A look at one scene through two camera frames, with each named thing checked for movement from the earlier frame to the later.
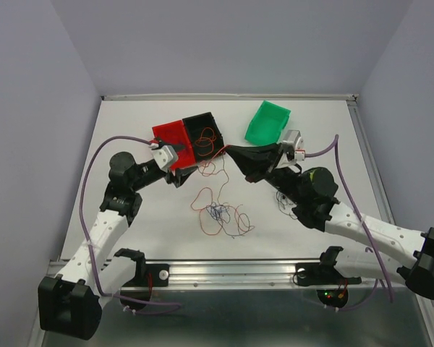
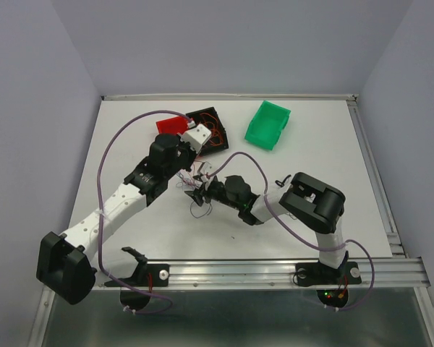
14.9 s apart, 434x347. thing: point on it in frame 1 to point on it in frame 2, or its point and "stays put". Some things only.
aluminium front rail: x=237 y=273 stays put
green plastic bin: x=266 y=126 stays put
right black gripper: x=256 y=161 to x=197 y=194
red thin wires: x=215 y=217 to x=217 y=136
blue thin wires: x=216 y=211 to x=192 y=183
